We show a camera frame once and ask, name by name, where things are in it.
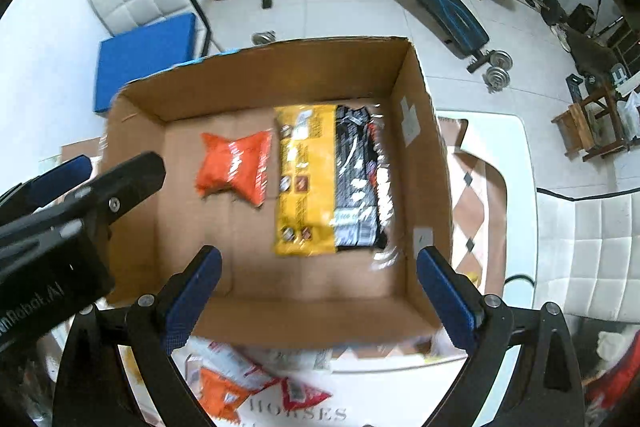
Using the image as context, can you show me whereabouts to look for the orange snack bag with QR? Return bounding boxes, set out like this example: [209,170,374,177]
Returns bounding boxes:
[198,367,250,425]

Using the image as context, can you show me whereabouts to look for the orange pillow snack bag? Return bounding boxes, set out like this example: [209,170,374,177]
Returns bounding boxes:
[195,130,271,207]

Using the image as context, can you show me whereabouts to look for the red brown biscuit bag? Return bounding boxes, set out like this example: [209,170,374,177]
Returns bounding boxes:
[186,337,280,395]

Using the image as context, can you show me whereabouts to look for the white printed snack bag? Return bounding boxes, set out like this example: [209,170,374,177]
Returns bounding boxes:
[242,347,333,372]

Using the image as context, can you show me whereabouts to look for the small red snack packet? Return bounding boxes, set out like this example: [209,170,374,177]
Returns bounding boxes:
[280,377,332,412]

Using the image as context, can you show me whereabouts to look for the yellow black snack pack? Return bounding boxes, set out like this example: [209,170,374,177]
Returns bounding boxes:
[274,104,387,257]

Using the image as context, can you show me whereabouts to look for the blue foam cushion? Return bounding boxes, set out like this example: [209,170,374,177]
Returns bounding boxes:
[93,13,196,114]

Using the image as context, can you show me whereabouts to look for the white padded chair right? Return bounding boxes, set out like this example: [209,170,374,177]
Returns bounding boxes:
[504,187,639,324]

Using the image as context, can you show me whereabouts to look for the open cardboard box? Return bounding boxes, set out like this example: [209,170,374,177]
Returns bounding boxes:
[98,36,456,350]

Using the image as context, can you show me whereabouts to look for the chrome dumbbell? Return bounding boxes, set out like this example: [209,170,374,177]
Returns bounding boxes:
[252,30,277,46]
[466,50,513,93]

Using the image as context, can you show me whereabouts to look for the checkered printed table mat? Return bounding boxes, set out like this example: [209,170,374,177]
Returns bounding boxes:
[46,116,509,427]

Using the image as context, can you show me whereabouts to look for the small wooden stool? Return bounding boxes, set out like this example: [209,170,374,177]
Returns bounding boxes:
[551,87,638,162]

